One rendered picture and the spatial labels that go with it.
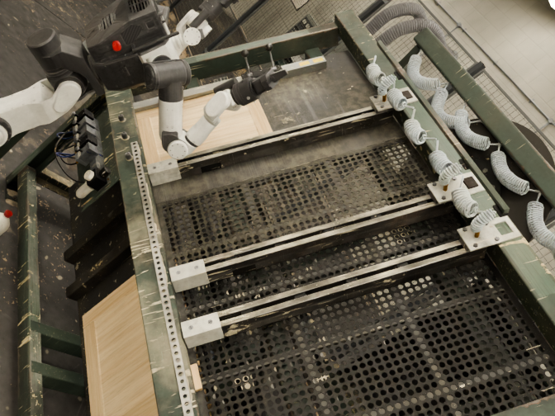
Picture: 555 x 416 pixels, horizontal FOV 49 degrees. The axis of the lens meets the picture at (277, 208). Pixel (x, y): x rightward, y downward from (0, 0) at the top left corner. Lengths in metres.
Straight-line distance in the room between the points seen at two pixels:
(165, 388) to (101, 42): 1.22
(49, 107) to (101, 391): 1.13
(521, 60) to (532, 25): 0.54
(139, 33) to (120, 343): 1.21
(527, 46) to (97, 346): 7.00
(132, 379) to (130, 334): 0.19
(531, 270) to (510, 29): 6.88
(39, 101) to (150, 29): 0.52
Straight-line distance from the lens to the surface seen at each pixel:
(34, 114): 2.56
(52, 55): 2.40
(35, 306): 2.82
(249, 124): 2.75
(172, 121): 2.31
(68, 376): 2.73
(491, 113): 3.06
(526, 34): 8.70
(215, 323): 2.02
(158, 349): 2.05
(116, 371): 2.56
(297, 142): 2.61
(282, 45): 3.21
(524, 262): 2.17
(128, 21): 2.31
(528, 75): 8.30
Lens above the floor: 1.97
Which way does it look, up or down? 17 degrees down
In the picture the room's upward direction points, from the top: 52 degrees clockwise
